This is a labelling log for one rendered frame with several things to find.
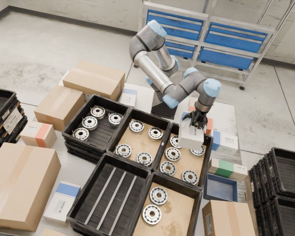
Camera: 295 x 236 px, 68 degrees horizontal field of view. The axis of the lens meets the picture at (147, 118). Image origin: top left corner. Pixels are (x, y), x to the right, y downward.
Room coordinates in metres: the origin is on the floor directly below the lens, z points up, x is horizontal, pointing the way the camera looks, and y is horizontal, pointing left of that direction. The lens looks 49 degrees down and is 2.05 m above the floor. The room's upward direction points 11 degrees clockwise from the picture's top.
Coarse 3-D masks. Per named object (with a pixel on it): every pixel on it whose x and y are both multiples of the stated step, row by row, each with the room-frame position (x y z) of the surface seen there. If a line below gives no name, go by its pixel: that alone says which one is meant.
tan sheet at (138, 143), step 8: (128, 128) 0.92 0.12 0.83; (144, 128) 0.95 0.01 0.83; (128, 136) 0.86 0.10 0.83; (136, 136) 0.87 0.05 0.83; (144, 136) 0.88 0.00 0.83; (128, 144) 0.79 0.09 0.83; (136, 144) 0.81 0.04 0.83; (144, 144) 0.82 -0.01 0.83; (152, 144) 0.83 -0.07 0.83; (136, 152) 0.75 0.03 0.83; (152, 152) 0.77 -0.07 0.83; (144, 160) 0.70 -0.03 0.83
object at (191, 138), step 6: (180, 120) 0.88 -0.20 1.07; (180, 126) 0.81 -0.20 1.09; (186, 126) 0.78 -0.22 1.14; (192, 126) 0.79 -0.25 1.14; (180, 132) 0.76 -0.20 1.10; (186, 132) 0.74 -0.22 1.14; (192, 132) 0.75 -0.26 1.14; (198, 132) 0.75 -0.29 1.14; (180, 138) 0.71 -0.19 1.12; (186, 138) 0.70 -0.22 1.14; (192, 138) 0.71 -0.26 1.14; (198, 138) 0.71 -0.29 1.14; (180, 144) 0.70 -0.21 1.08; (186, 144) 0.70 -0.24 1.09; (192, 144) 0.70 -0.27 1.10; (198, 144) 0.70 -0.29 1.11; (198, 150) 0.70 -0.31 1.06
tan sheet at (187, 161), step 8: (168, 144) 0.86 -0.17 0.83; (184, 152) 0.82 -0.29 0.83; (184, 160) 0.76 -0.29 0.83; (192, 160) 0.77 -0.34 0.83; (200, 160) 0.78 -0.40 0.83; (176, 168) 0.69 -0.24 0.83; (184, 168) 0.70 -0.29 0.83; (192, 168) 0.71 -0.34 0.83; (200, 168) 0.72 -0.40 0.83; (176, 176) 0.63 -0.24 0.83
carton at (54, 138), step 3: (54, 132) 0.81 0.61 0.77; (54, 135) 0.80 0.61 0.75; (54, 138) 0.79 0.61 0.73; (51, 141) 0.75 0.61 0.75; (54, 141) 0.78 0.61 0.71; (27, 144) 0.70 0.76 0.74; (30, 144) 0.70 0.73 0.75; (33, 144) 0.70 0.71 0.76; (36, 144) 0.70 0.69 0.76; (48, 144) 0.72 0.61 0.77; (51, 144) 0.74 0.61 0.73; (45, 147) 0.70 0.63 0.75; (48, 147) 0.71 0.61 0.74; (51, 147) 0.73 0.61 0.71
